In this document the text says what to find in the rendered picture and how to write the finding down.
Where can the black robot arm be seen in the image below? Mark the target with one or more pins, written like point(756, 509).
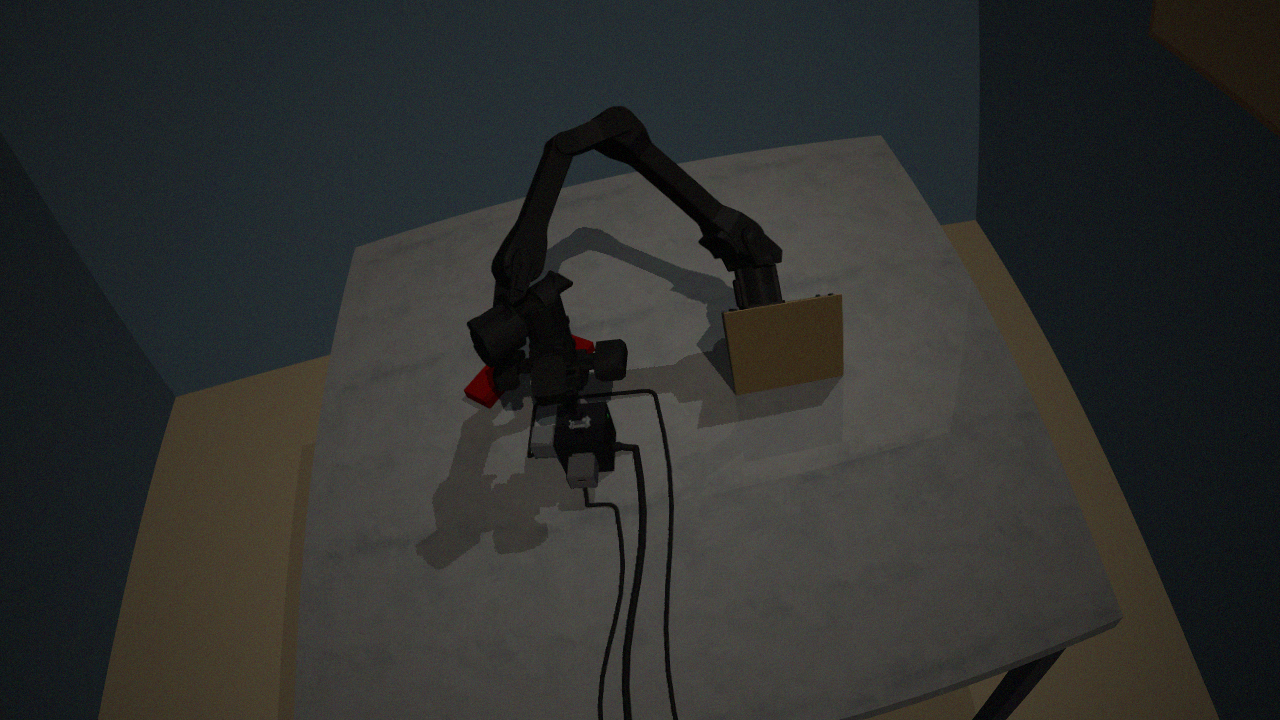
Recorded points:
point(538, 311)

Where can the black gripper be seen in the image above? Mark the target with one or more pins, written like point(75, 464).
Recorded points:
point(609, 360)

